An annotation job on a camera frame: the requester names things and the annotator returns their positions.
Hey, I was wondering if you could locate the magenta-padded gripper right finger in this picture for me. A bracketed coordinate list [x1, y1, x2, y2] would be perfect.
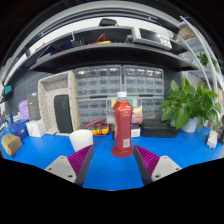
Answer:
[133, 144, 183, 186]

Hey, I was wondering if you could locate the dark grey upright box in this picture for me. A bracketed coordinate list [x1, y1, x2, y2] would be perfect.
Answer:
[26, 92, 42, 122]

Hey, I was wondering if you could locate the black zip case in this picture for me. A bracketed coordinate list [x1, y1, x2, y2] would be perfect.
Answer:
[140, 118, 180, 139]

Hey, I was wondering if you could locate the black box with white label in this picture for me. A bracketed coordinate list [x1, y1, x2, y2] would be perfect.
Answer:
[111, 123, 142, 139]

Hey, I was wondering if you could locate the white plastic cup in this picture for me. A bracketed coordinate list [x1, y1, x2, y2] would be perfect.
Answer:
[69, 129, 95, 153]

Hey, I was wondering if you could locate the red drink bottle white cap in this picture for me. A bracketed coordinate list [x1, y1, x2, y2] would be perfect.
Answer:
[112, 91, 133, 152]

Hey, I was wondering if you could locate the teal small object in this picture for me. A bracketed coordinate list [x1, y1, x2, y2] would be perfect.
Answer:
[3, 85, 14, 96]

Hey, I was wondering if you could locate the yellow multimeter with red leads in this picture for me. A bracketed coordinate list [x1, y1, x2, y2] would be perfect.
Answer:
[83, 118, 111, 137]

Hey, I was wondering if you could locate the cream dotted storage tray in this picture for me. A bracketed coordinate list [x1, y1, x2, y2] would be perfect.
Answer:
[37, 70, 80, 136]

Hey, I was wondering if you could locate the white power adapter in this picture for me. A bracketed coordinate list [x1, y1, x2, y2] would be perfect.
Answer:
[206, 129, 219, 149]

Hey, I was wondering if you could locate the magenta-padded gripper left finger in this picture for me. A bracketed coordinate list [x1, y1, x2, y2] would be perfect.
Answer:
[44, 144, 95, 187]

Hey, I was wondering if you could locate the blue box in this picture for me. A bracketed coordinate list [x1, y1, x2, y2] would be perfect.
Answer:
[9, 119, 29, 140]

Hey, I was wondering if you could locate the green potted plant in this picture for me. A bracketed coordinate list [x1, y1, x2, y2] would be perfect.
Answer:
[158, 77, 223, 134]

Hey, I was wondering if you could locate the brown cardboard box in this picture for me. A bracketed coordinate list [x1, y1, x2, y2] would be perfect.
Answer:
[0, 133, 23, 158]

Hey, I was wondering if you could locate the black overhead shelf unit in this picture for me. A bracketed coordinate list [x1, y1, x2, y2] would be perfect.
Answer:
[3, 18, 201, 75]

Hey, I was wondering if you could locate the purple plastic bag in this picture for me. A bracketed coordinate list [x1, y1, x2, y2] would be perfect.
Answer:
[18, 98, 30, 122]

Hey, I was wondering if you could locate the white cardboard box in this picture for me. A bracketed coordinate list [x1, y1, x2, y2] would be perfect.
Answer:
[25, 118, 47, 138]

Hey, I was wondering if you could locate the white metal shelf unit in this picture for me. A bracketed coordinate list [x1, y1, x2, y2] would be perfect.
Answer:
[176, 16, 224, 128]

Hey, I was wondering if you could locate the black rectangular speaker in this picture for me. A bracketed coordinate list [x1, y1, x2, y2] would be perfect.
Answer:
[53, 94, 74, 134]

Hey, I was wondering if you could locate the grey small-parts drawer cabinet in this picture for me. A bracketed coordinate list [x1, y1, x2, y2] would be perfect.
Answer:
[77, 98, 109, 128]
[74, 65, 123, 99]
[123, 65, 165, 97]
[142, 97, 164, 120]

